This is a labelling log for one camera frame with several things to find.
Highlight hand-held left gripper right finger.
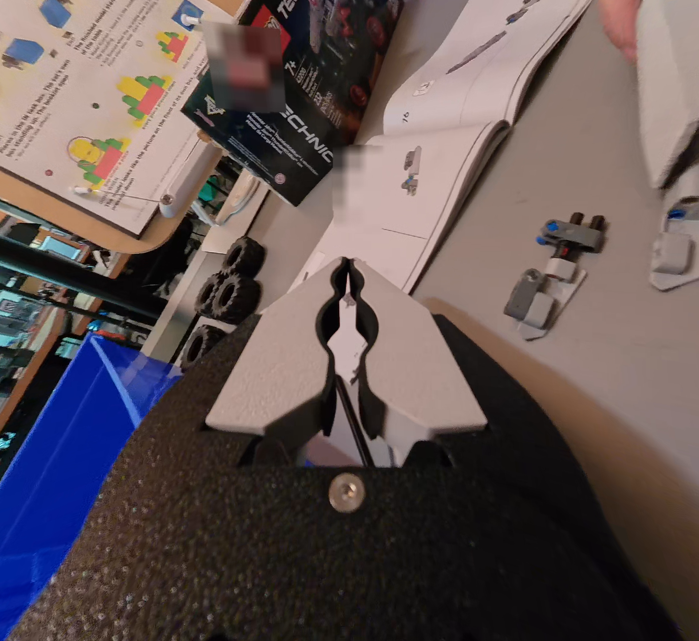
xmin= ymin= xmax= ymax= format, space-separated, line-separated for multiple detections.
xmin=348 ymin=259 xmax=488 ymax=438

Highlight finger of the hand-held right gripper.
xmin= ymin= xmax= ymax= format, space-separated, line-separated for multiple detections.
xmin=636 ymin=0 xmax=699 ymax=191

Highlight black toy set box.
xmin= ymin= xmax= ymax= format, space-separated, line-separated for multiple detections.
xmin=180 ymin=0 xmax=405 ymax=207

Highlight brick picture poster board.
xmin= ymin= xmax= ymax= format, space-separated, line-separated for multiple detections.
xmin=0 ymin=0 xmax=246 ymax=255

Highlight white board bracket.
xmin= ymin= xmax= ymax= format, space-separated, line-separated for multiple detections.
xmin=158 ymin=141 xmax=222 ymax=218

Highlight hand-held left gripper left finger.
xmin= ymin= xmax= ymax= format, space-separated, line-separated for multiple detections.
xmin=205 ymin=256 xmax=348 ymax=438

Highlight open instruction booklet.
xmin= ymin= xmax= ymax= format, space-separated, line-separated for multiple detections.
xmin=303 ymin=0 xmax=599 ymax=295

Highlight grey brick assembly black pins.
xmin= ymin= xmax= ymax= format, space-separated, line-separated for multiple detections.
xmin=502 ymin=212 xmax=608 ymax=343

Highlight blue plastic bin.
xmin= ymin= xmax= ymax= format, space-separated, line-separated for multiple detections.
xmin=0 ymin=332 xmax=183 ymax=641

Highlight white plastic device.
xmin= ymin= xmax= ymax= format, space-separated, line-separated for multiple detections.
xmin=191 ymin=171 xmax=265 ymax=227

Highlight black toy tire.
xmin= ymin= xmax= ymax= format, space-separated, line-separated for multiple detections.
xmin=179 ymin=324 xmax=229 ymax=371
xmin=196 ymin=275 xmax=219 ymax=320
xmin=214 ymin=272 xmax=262 ymax=325
xmin=223 ymin=236 xmax=264 ymax=277

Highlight grey desk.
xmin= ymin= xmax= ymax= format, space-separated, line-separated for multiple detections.
xmin=139 ymin=0 xmax=699 ymax=614

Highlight black metal rail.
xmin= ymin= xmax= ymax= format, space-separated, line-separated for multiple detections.
xmin=0 ymin=237 xmax=167 ymax=320

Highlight wooden shelf unit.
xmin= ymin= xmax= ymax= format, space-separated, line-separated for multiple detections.
xmin=0 ymin=204 xmax=165 ymax=434

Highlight grey brick panel assembly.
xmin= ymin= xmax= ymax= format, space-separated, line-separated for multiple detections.
xmin=649 ymin=203 xmax=699 ymax=292

